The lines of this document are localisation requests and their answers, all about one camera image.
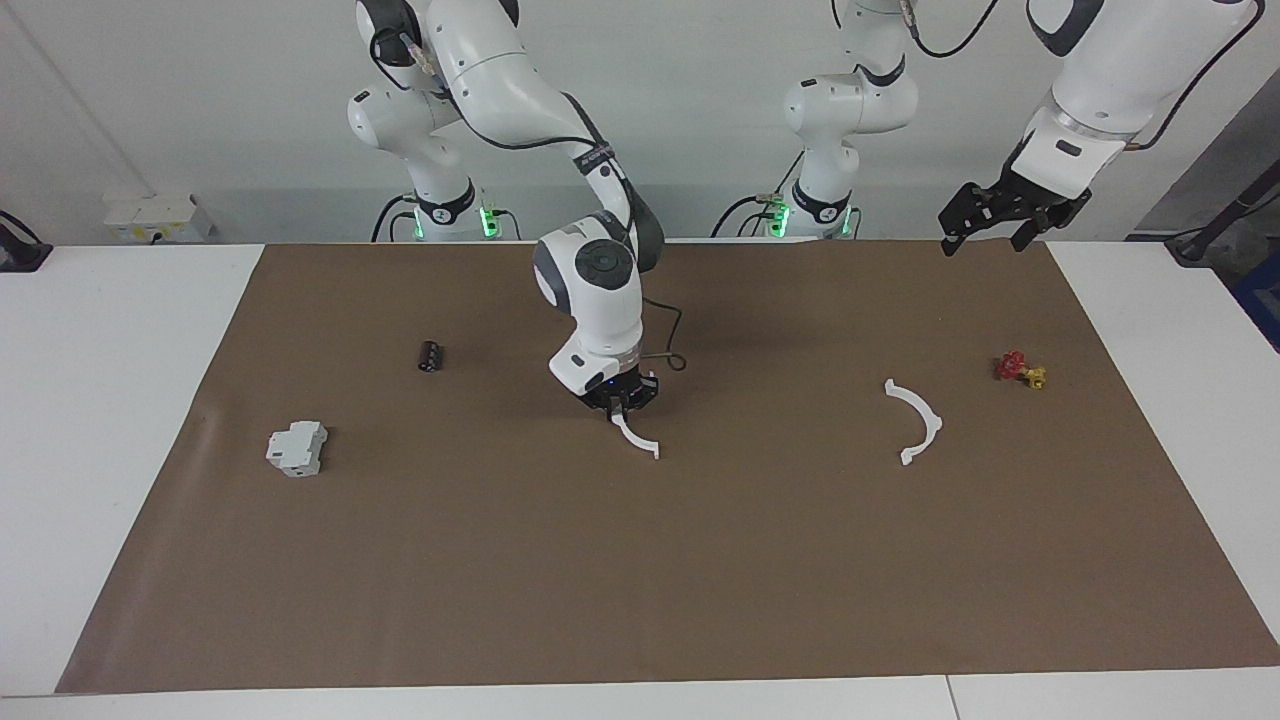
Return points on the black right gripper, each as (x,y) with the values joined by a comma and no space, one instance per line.
(635,388)

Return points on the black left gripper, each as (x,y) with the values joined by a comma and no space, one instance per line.
(1035,195)

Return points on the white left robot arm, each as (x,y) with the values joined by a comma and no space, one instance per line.
(1100,70)

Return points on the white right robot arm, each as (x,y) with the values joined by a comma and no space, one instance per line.
(600,280)

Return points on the red yellow valve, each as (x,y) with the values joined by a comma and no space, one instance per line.
(1013,366)

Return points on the brown table mat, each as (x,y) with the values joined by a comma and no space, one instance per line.
(640,580)

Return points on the black cylindrical capacitor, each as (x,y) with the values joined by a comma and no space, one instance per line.
(431,356)

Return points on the black stand pole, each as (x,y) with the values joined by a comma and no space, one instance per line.
(1215,225)

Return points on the blue box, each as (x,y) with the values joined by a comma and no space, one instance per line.
(1262,300)

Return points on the white circuit breaker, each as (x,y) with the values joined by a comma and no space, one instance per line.
(297,448)

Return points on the white wall socket strip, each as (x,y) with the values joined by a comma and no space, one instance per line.
(155,215)

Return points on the black clamp mount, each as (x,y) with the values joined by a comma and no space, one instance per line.
(20,255)

